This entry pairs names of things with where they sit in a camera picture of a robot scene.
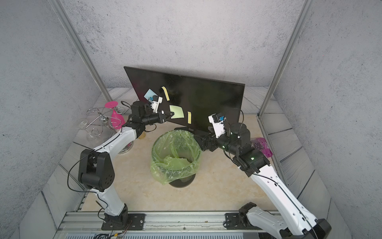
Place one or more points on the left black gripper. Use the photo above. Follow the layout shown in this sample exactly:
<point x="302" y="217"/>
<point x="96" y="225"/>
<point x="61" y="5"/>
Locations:
<point x="161" y="116"/>

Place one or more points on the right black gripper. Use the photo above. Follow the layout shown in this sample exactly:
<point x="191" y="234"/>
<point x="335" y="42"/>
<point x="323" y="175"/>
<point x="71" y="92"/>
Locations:
<point x="204" y="146"/>

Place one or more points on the green square sticky note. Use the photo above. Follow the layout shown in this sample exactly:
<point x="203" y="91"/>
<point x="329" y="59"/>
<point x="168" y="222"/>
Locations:
<point x="177" y="112"/>

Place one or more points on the yellow strip sticky note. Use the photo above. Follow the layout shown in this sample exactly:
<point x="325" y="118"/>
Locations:
<point x="166" y="93"/>

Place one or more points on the small yellow strip note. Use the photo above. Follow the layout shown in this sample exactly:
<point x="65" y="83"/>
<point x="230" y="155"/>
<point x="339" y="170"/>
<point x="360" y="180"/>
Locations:
<point x="189" y="117"/>

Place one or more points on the light blue sticky note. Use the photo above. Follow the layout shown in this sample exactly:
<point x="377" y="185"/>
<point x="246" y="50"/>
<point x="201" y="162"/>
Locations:
<point x="149" y="95"/>

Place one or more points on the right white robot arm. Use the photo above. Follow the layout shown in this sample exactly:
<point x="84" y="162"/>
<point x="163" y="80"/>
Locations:
<point x="295" y="221"/>

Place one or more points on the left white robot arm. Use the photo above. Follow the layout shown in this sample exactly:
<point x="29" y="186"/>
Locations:
<point x="96" y="171"/>

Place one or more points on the black monitor stand base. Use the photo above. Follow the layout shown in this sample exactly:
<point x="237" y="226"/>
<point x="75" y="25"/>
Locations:
<point x="195" y="132"/>

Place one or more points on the black flat monitor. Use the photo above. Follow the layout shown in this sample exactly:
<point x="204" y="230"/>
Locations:
<point x="200" y="96"/>

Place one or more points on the black mesh trash bin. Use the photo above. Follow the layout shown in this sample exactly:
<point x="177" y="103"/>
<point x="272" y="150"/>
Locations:
<point x="182" y="179"/>

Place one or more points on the green plastic bin liner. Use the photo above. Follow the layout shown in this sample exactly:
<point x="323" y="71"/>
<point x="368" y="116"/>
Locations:
<point x="167" y="167"/>

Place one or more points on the amber plastic cup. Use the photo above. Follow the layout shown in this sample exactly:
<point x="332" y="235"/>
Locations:
<point x="142" y="136"/>

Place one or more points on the purple snack packet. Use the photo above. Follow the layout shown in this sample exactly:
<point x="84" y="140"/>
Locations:
<point x="261" y="144"/>

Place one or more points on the pink wine glass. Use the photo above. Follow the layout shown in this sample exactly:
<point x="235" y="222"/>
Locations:
<point x="117" y="120"/>

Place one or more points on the clear wine glass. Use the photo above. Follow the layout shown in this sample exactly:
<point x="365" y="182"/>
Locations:
<point x="88" y="132"/>

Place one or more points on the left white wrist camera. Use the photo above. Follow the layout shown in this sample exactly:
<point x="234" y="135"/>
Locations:
<point x="155" y="102"/>

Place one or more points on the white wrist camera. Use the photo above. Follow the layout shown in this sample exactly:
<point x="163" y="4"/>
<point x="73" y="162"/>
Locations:
<point x="155" y="102"/>
<point x="217" y="121"/>

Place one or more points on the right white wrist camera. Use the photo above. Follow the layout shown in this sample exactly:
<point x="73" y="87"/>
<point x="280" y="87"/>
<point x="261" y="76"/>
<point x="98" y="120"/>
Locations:
<point x="217" y="121"/>

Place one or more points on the chrome wire glass rack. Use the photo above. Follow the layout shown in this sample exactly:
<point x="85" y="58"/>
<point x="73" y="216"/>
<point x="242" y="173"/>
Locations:
<point x="100" y="118"/>

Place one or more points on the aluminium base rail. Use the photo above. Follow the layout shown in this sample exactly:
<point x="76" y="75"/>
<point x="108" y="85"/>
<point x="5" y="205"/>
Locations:
<point x="161" y="225"/>

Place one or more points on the left aluminium frame post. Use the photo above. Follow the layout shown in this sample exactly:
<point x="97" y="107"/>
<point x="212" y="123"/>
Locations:
<point x="67" y="25"/>

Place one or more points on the aluminium frame post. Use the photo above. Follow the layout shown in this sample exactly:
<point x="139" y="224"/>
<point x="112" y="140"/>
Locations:
<point x="67" y="25"/>
<point x="305" y="11"/>

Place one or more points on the right aluminium frame post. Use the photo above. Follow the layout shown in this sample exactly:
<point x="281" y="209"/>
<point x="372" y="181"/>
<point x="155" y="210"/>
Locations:
<point x="305" y="11"/>

